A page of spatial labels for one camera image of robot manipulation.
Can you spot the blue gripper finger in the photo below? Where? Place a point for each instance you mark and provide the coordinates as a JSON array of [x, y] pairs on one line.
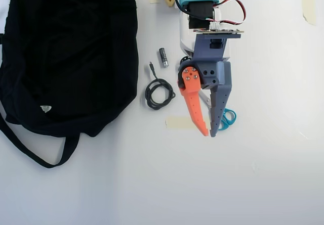
[[219, 103]]

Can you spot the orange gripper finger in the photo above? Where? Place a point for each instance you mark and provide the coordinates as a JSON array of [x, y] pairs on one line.
[[193, 101]]

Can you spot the blue grey gripper body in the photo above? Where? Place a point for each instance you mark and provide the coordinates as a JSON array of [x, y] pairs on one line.
[[212, 75]]

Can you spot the black fabric bag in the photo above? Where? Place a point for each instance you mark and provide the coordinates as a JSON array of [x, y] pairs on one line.
[[65, 58]]

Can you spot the long beige masking tape strip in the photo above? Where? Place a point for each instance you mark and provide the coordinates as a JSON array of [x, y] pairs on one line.
[[179, 122]]

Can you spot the black silver battery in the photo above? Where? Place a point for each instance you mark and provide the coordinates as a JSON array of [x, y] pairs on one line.
[[163, 56]]

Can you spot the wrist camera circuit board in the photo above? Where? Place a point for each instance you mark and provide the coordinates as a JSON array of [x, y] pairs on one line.
[[217, 32]]

